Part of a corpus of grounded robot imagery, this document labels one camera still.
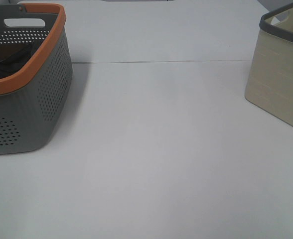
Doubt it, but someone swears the dark navy towel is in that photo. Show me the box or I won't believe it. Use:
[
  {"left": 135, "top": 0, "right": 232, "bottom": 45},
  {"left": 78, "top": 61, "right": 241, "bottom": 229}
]
[{"left": 0, "top": 41, "right": 41, "bottom": 79}]

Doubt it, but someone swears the grey basket with orange rim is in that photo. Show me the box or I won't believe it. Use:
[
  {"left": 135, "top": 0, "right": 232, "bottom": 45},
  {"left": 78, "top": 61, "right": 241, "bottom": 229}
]
[{"left": 0, "top": 3, "right": 73, "bottom": 154}]

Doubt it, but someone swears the beige fabric bin grey rim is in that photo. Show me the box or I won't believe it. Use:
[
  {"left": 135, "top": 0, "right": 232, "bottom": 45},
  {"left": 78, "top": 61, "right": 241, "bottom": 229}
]
[{"left": 245, "top": 2, "right": 293, "bottom": 127}]

